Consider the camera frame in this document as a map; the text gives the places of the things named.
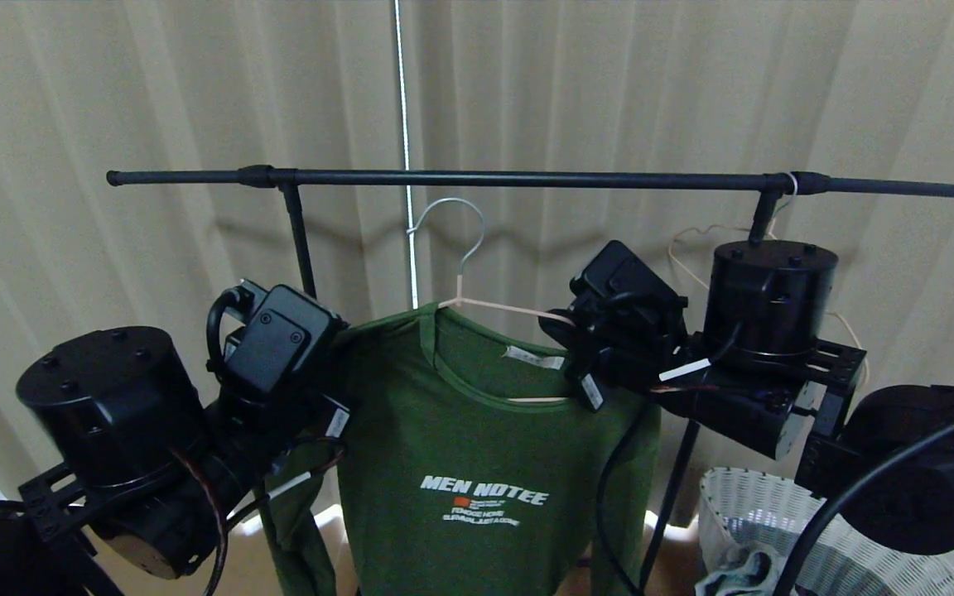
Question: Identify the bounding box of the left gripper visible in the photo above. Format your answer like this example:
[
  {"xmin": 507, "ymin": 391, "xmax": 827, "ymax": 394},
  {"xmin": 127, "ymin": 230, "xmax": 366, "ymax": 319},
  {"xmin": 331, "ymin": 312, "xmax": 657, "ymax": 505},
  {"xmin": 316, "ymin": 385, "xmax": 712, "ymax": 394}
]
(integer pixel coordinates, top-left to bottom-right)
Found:
[{"xmin": 195, "ymin": 389, "xmax": 352, "ymax": 506}]

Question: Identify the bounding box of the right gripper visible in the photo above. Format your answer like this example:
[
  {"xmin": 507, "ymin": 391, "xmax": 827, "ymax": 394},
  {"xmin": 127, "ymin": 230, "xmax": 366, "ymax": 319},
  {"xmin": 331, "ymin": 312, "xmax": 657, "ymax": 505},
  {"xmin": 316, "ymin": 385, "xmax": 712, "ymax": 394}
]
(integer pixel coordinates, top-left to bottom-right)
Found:
[{"xmin": 539, "ymin": 310, "xmax": 693, "ymax": 412}]

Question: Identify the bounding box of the pink clothes hanger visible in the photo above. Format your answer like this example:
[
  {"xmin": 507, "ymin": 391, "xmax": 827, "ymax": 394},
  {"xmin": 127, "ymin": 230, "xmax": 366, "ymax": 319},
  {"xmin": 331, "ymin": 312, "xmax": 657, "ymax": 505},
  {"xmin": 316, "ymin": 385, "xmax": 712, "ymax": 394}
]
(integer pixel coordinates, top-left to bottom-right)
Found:
[
  {"xmin": 407, "ymin": 197, "xmax": 577, "ymax": 404},
  {"xmin": 666, "ymin": 223, "xmax": 869, "ymax": 387}
]

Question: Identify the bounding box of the green printed t-shirt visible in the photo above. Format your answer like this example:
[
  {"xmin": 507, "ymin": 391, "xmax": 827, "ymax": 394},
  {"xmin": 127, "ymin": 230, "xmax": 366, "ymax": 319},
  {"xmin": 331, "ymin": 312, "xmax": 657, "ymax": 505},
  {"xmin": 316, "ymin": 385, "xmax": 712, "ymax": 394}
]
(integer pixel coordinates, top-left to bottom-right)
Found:
[{"xmin": 262, "ymin": 302, "xmax": 662, "ymax": 596}]

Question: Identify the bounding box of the pale grey garment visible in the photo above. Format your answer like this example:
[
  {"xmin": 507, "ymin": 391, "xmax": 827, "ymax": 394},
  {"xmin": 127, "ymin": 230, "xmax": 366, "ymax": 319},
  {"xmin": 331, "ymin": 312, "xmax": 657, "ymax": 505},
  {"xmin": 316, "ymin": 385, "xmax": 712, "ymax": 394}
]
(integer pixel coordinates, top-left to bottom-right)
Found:
[{"xmin": 696, "ymin": 542, "xmax": 788, "ymax": 596}]

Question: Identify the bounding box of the black clothes rack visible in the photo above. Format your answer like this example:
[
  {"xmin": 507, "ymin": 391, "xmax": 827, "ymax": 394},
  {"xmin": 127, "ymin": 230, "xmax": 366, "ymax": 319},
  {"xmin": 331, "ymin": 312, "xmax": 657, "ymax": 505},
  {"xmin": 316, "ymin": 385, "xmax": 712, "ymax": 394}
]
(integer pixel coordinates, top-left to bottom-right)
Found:
[{"xmin": 106, "ymin": 164, "xmax": 954, "ymax": 590}]

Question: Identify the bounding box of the white laundry basket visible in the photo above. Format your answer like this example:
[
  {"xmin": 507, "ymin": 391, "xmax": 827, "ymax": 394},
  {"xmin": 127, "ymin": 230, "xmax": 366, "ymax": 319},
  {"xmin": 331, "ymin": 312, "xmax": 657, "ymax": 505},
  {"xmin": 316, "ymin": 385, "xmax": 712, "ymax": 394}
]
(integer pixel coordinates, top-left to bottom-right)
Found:
[{"xmin": 698, "ymin": 468, "xmax": 954, "ymax": 596}]

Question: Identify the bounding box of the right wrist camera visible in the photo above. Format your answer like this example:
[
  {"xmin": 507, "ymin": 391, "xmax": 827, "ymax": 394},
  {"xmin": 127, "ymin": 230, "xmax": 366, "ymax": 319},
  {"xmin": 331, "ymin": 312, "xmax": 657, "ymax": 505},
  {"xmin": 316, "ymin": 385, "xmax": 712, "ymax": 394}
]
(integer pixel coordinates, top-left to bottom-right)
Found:
[{"xmin": 568, "ymin": 240, "xmax": 689, "ymax": 344}]

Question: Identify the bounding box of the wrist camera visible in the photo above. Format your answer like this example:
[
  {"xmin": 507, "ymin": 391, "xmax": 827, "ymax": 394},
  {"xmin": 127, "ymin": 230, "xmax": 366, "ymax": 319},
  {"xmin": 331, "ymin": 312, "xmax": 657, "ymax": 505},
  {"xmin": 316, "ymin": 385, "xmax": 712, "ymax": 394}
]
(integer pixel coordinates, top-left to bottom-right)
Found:
[
  {"xmin": 568, "ymin": 240, "xmax": 689, "ymax": 344},
  {"xmin": 220, "ymin": 280, "xmax": 347, "ymax": 406}
]

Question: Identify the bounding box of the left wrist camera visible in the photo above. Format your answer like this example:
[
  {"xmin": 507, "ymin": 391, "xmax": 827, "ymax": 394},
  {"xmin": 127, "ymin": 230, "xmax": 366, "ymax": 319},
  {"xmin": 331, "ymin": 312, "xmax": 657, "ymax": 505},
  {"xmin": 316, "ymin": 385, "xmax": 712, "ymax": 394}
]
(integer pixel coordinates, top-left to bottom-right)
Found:
[{"xmin": 220, "ymin": 280, "xmax": 347, "ymax": 406}]

